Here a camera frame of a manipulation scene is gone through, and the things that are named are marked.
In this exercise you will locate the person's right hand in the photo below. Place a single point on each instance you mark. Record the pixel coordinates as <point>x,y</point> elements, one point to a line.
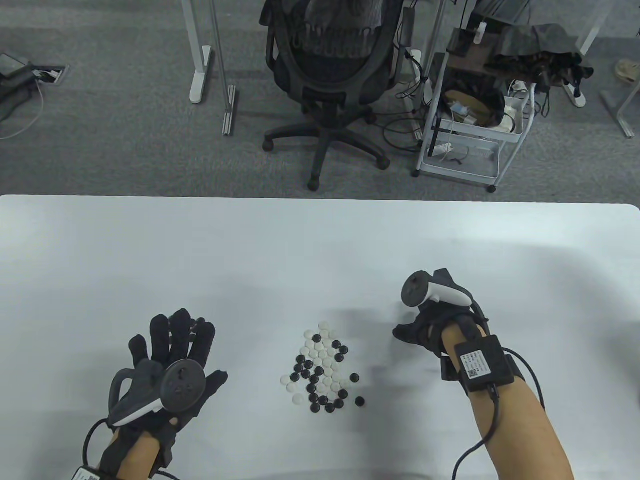
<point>425,330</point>

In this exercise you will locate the person's left hand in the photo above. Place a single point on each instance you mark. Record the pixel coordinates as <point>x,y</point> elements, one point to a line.
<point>180,340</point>

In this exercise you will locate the sorted black go stones group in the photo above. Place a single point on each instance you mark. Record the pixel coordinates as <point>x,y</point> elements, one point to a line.
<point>201,320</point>

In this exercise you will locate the mixed black white go stones pile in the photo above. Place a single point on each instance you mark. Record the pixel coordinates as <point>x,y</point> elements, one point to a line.
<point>320,372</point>

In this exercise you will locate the person's right forearm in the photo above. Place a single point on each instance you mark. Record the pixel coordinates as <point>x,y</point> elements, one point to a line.
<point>520,440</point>

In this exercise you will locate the person's left forearm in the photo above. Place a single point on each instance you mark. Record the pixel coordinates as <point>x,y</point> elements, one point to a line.
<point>132,455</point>

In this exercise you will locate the grey white right hand controller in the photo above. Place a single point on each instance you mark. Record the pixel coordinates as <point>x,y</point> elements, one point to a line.
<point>414,289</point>

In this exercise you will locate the grey white hand controller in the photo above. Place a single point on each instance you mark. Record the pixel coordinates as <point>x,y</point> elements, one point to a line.
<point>414,289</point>
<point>182,385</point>

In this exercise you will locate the grey white left hand controller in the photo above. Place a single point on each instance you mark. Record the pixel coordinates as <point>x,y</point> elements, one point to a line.
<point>182,385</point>

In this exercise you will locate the white utility cart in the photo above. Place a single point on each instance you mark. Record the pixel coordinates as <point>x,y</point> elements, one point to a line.
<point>460,172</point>

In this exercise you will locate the black mesh office chair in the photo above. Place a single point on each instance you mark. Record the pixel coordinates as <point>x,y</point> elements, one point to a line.
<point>325,107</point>

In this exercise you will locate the white desk leg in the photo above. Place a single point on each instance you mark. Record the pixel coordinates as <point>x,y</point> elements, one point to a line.
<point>595,35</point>
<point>200,75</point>

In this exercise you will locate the white power strip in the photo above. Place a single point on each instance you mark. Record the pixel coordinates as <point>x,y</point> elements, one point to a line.
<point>575,95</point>

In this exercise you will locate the grey metal floor foot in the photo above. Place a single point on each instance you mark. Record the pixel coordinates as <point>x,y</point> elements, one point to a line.
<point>620,117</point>

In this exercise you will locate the floor socket box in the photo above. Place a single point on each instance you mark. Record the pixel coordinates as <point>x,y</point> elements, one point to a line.
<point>50,75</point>

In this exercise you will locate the small white bottle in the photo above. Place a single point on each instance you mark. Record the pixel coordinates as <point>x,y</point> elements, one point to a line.
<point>481,34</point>

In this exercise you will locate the black power adapter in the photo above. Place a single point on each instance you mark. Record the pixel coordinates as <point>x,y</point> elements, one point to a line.
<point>407,27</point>

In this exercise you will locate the black cloth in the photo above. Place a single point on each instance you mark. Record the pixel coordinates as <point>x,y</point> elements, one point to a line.
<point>535,45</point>

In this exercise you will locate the tan shoe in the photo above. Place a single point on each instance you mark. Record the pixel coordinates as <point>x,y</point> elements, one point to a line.
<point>629,70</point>

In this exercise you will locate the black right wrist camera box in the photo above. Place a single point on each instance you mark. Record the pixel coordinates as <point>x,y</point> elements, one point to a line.
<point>485,365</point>

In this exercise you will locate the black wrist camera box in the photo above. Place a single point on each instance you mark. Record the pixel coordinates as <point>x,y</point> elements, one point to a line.
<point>87,474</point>
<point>485,365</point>

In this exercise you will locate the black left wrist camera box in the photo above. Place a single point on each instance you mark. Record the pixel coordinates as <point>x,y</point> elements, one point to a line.
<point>87,474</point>

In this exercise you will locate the aluminium profile post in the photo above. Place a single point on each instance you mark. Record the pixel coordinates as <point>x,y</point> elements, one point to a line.
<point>229,110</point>

